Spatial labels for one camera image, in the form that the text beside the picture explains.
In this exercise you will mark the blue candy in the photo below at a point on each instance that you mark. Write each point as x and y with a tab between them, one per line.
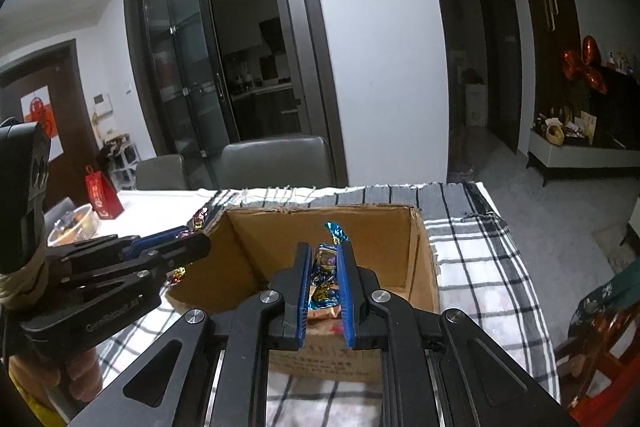
327	264

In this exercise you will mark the red foil balloons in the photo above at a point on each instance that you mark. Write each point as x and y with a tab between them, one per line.
587	62

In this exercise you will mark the beige snack packet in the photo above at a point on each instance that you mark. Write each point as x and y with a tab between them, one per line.
325	319

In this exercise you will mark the small basket on sideboard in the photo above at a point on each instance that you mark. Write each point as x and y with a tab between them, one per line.
555	132

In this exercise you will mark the narrow grey dining chair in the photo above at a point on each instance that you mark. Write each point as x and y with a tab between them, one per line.
160	172

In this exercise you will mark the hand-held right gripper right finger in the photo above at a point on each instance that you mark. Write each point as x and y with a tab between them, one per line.
345	292

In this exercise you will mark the person's left hand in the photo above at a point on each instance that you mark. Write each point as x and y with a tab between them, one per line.
80	372

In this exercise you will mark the black white plaid tablecloth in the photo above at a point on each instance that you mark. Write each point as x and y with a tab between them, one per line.
475	257

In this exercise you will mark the red candy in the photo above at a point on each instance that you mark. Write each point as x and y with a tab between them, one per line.
200	219

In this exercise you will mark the dark sliding glass door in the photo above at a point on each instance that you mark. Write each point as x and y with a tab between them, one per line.
175	57

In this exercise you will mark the white low sideboard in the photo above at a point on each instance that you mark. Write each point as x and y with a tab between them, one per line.
585	157

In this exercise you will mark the red white wall poster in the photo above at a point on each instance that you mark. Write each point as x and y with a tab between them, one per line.
42	117

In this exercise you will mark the dark hallway door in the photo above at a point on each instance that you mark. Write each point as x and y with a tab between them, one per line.
500	57

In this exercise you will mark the green floral cloth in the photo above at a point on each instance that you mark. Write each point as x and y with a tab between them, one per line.
607	294

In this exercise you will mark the red wooden chair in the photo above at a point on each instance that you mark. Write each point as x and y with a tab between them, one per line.
610	367

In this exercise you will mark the dark wooden door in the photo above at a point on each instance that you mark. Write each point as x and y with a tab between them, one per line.
75	132

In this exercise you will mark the red gift bag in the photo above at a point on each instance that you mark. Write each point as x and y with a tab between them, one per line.
104	197

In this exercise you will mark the brown cardboard box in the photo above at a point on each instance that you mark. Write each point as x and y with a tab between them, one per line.
400	257

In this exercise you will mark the white woven basket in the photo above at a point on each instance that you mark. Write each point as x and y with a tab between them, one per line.
75	224

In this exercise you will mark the white wall intercom panel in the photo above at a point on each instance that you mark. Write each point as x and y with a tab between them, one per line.
104	103

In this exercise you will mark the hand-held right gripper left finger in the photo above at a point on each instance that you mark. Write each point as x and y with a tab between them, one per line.
302	292

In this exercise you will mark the white printed tablecloth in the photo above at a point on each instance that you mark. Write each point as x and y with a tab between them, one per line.
150	202

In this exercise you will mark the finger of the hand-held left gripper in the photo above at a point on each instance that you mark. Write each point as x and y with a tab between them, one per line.
165	259
155	241

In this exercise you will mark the tall dark cabinet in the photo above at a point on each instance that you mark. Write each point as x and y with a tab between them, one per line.
550	32

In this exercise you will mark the wide grey dining chair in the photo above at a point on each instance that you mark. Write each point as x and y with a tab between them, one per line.
275	162

